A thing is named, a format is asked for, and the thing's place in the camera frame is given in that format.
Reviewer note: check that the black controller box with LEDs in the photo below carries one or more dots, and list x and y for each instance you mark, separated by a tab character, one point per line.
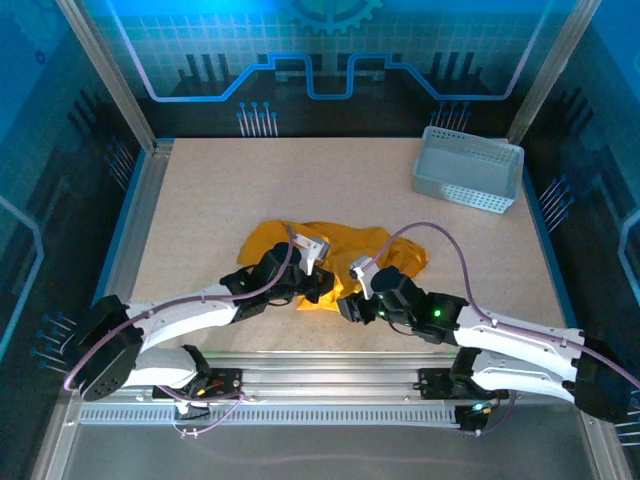
470	422

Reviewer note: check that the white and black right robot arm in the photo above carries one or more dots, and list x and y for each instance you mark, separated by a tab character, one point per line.
520	340

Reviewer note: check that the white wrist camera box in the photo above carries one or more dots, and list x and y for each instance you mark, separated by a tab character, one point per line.
312	245
361	265

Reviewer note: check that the yellow t-shirt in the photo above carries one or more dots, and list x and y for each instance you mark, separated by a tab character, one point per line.
395	250

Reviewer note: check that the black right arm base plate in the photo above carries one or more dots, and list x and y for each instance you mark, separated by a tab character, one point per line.
432	382

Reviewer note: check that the aluminium frame post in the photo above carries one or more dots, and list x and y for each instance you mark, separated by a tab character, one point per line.
550	75
107	75

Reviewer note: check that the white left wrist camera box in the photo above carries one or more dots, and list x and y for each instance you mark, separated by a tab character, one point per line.
312	245

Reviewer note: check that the aluminium side rail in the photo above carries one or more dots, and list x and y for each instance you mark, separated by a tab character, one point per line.
152	160

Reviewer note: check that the aluminium frame beam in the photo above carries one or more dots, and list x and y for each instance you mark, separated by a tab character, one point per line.
325	372

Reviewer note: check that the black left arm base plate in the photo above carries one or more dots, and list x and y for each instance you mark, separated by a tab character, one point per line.
225	385

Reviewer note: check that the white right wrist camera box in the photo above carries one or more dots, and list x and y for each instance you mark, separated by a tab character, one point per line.
361	265

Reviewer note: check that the grey metal lower shelf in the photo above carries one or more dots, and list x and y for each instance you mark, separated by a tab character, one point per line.
325	455

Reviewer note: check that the grey-blue perforated plastic basket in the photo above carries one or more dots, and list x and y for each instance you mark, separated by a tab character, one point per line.
465	170

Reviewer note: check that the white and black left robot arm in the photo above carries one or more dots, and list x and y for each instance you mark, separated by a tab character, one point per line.
185	315

